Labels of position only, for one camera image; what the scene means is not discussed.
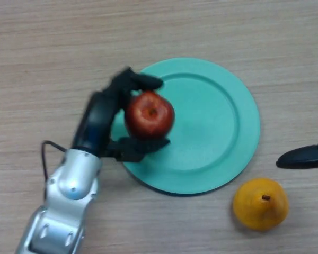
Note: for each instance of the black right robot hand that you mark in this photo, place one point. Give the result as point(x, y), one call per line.
point(299, 158)

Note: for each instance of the green round plate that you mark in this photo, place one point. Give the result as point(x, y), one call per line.
point(209, 127)

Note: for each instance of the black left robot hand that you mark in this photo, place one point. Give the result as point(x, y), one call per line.
point(98, 119)

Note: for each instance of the yellow pear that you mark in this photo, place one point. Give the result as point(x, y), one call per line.
point(259, 211)

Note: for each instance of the red apple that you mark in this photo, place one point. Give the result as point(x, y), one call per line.
point(149, 116)

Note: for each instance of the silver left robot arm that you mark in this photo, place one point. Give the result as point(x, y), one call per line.
point(69, 190)

